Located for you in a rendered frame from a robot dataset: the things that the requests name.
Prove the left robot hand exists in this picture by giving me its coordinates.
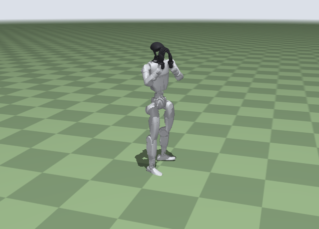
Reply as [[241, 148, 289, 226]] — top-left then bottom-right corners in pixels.
[[166, 48, 173, 68]]

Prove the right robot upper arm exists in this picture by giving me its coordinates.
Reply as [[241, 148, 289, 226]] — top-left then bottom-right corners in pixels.
[[141, 64, 154, 87]]

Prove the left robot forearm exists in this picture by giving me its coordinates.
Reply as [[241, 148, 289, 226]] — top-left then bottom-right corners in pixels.
[[167, 64, 183, 77]]

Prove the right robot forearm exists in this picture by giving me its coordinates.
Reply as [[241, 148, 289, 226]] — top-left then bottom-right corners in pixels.
[[144, 64, 165, 84]]

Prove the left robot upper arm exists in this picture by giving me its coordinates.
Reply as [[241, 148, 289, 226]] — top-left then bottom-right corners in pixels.
[[167, 59, 183, 81]]

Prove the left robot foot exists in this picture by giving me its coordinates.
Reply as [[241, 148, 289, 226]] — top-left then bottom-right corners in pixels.
[[157, 154, 175, 160]]

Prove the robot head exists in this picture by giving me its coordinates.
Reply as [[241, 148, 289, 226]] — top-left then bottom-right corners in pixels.
[[150, 42, 164, 63]]

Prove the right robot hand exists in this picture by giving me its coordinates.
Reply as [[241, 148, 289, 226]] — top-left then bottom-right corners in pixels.
[[158, 47, 168, 69]]

